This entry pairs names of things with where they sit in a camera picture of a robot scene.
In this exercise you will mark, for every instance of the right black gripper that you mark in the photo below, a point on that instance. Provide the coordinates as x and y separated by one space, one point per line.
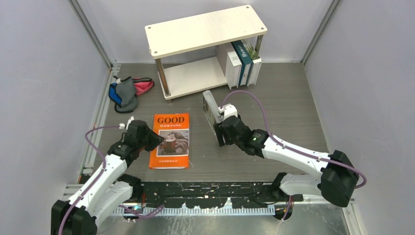
220 129

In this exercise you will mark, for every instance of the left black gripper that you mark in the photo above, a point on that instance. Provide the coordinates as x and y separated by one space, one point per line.
156 138

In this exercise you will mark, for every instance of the photo magazine pages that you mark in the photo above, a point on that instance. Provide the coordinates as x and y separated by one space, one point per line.
211 110

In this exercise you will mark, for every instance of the orange book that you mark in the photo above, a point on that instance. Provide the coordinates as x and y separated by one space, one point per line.
173 152

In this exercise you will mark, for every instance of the blue grey red cloth pile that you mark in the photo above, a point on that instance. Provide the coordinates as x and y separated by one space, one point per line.
124 92

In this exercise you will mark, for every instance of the grey white portfolio file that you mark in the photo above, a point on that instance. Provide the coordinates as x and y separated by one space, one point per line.
229 63

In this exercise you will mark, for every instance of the white Singularity book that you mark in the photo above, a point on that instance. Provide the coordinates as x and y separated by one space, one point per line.
255 66

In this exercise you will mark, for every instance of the blue Humor book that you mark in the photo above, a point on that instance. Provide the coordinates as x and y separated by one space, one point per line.
246 62

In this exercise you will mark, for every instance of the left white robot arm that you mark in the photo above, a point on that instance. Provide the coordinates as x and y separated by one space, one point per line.
109 187

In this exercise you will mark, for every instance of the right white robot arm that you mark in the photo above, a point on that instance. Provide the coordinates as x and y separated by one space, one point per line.
331 176

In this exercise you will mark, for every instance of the white two-tier shelf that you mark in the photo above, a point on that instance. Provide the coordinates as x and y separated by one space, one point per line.
199 32

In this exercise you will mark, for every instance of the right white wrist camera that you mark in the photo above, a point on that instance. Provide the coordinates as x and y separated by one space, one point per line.
227 111

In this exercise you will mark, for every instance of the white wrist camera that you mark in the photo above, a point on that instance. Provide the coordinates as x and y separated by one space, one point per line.
126 125
227 111

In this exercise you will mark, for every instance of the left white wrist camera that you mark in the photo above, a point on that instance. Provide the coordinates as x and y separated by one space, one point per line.
126 125

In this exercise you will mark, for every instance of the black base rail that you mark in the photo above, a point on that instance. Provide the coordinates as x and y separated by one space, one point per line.
207 195

